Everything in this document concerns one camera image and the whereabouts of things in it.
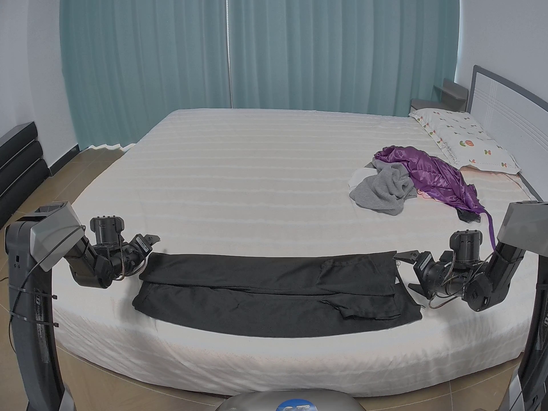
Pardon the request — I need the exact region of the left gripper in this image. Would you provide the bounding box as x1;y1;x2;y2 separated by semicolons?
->
128;234;161;261

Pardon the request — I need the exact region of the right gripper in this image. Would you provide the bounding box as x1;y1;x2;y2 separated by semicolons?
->
393;250;446;292

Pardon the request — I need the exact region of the black T-shirt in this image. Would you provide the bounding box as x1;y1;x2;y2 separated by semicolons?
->
132;251;424;331

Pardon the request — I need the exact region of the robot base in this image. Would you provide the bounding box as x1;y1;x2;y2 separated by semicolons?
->
214;390;362;411

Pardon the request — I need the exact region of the bed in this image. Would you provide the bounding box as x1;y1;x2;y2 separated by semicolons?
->
51;65;548;397

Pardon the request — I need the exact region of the grey garment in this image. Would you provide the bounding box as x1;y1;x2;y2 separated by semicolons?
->
349;163;418;216

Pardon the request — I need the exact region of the black lace garment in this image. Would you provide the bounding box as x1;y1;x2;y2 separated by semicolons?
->
456;207;484;225

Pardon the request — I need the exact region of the purple satin garment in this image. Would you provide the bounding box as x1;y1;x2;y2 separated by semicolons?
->
373;145;500;251

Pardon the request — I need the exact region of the white garment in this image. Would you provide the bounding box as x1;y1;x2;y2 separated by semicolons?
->
348;167;377;190

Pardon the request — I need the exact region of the white printed pillow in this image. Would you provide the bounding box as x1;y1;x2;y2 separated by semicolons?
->
409;107;522;174

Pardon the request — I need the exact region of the black chest of drawers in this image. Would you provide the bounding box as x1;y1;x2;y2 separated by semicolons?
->
0;122;49;228

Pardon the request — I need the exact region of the grey bedside table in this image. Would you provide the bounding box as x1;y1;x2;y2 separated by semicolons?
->
410;78;468;113

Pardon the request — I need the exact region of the blue-green curtain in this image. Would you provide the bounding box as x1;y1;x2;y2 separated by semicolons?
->
60;0;234;151
227;0;461;119

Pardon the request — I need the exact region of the black cable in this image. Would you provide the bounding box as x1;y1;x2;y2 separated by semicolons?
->
9;224;86;329
409;283;467;311
111;255;146;282

